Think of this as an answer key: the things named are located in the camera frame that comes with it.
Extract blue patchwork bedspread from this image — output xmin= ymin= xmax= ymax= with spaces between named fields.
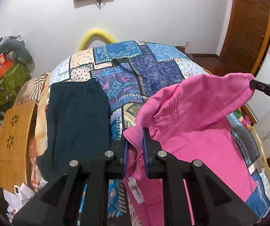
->
xmin=47 ymin=41 xmax=270 ymax=225

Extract white papers pile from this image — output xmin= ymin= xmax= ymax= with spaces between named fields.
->
xmin=3 ymin=183 xmax=42 ymax=217

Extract yellow curved tube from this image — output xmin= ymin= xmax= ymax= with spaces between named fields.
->
xmin=78 ymin=29 xmax=117 ymax=51

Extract striped orange pillow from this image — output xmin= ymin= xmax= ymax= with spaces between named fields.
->
xmin=14 ymin=73 xmax=50 ymax=192

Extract green bag with clutter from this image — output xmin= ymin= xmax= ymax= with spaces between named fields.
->
xmin=0 ymin=53 xmax=31 ymax=107

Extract grey stuffed pillow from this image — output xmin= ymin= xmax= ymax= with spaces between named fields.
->
xmin=0 ymin=37 xmax=35 ymax=73

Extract dark navy folded garment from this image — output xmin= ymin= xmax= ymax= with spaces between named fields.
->
xmin=37 ymin=79 xmax=111 ymax=181

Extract pink pants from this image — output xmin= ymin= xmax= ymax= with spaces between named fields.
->
xmin=124 ymin=73 xmax=256 ymax=225

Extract brown wooden door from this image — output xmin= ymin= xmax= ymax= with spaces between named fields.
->
xmin=219 ymin=0 xmax=270 ymax=75

